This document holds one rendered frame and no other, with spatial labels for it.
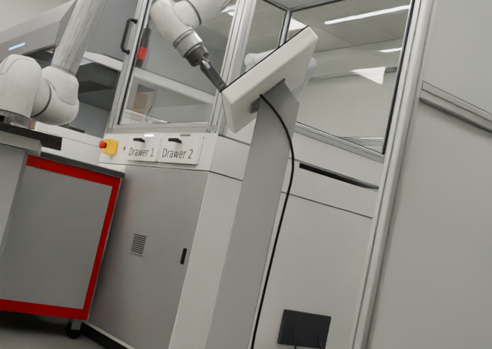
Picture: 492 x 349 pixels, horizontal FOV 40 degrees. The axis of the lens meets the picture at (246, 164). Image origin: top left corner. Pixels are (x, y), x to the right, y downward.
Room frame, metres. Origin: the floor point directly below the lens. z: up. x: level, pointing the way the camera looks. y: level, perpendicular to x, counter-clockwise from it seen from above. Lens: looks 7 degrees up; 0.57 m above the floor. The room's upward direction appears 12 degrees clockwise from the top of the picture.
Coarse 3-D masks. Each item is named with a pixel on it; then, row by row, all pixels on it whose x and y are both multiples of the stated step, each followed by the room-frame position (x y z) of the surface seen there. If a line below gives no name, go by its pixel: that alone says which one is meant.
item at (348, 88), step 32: (256, 0) 2.54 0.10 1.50; (288, 0) 2.63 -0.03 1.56; (320, 0) 2.72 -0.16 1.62; (352, 0) 2.82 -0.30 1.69; (384, 0) 2.93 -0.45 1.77; (256, 32) 2.56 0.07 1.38; (288, 32) 2.65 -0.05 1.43; (320, 32) 2.74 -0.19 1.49; (352, 32) 2.85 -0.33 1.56; (384, 32) 2.96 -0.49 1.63; (320, 64) 2.76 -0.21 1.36; (352, 64) 2.87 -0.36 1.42; (384, 64) 2.98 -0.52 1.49; (320, 96) 2.79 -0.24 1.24; (352, 96) 2.89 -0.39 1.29; (384, 96) 3.00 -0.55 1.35; (320, 128) 2.81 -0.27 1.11; (352, 128) 2.91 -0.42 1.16; (384, 128) 3.02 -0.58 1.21
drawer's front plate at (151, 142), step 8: (136, 136) 3.01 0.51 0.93; (144, 136) 2.95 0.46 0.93; (152, 136) 2.88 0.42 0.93; (128, 144) 3.06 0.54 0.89; (136, 144) 2.99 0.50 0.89; (144, 144) 2.93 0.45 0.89; (152, 144) 2.87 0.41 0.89; (160, 144) 2.83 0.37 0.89; (128, 152) 3.04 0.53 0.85; (136, 160) 2.97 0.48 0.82; (144, 160) 2.90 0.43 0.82; (152, 160) 2.84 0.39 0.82
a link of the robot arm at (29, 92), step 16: (0, 64) 2.38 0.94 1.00; (16, 64) 2.36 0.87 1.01; (32, 64) 2.39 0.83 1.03; (0, 80) 2.35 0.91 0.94; (16, 80) 2.35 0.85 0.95; (32, 80) 2.38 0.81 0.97; (0, 96) 2.34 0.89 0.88; (16, 96) 2.35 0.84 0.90; (32, 96) 2.40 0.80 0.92; (48, 96) 2.48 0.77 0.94; (16, 112) 2.36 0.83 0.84; (32, 112) 2.45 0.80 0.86
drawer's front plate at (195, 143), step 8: (168, 136) 2.77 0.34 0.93; (176, 136) 2.71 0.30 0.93; (184, 136) 2.66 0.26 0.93; (192, 136) 2.62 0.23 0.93; (168, 144) 2.75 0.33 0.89; (176, 144) 2.70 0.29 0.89; (184, 144) 2.65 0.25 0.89; (192, 144) 2.60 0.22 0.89; (200, 144) 2.57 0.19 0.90; (160, 152) 2.80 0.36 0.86; (168, 152) 2.74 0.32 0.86; (200, 152) 2.57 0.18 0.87; (160, 160) 2.78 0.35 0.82; (168, 160) 2.73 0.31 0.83; (176, 160) 2.67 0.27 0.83; (184, 160) 2.62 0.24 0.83; (192, 160) 2.58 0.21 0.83
